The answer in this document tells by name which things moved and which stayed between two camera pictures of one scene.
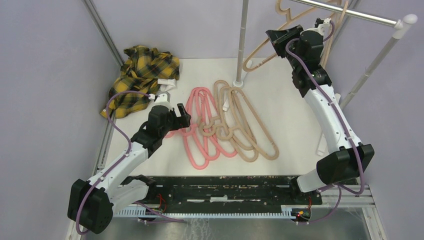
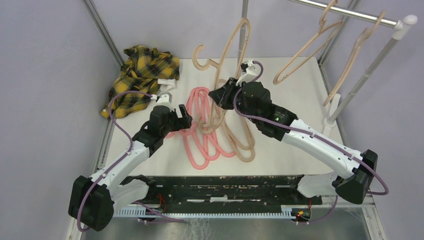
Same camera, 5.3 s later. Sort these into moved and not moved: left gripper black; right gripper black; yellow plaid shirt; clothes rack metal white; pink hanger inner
Moved: right gripper black
Not moved: yellow plaid shirt; left gripper black; clothes rack metal white; pink hanger inner
